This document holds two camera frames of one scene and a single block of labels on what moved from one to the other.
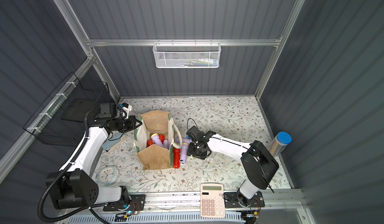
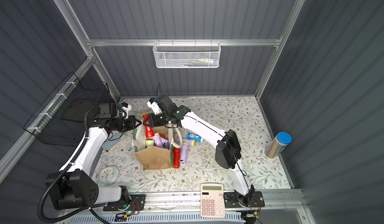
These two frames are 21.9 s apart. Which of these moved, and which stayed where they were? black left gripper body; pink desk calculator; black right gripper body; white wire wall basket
Moved: black right gripper body
Stayed: white wire wall basket; black left gripper body; pink desk calculator
